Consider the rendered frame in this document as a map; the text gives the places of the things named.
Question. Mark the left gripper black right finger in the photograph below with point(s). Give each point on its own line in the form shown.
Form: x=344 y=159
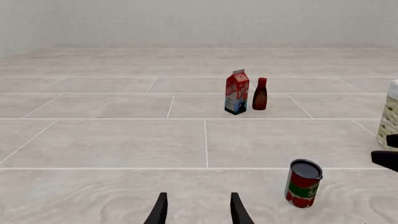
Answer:
x=237 y=212

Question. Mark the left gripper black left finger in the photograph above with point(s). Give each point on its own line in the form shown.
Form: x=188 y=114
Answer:
x=160 y=212

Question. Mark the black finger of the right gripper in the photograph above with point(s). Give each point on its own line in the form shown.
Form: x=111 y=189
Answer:
x=393 y=141
x=387 y=159

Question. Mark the white woven basket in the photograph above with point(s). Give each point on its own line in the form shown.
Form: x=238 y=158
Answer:
x=390 y=116

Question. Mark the tomato sauce can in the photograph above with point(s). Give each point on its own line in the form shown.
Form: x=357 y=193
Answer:
x=303 y=186

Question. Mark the red ketchup bottle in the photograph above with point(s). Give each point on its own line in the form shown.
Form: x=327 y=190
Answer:
x=260 y=98

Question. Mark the red white milk carton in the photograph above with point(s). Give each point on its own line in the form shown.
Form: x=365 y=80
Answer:
x=236 y=93

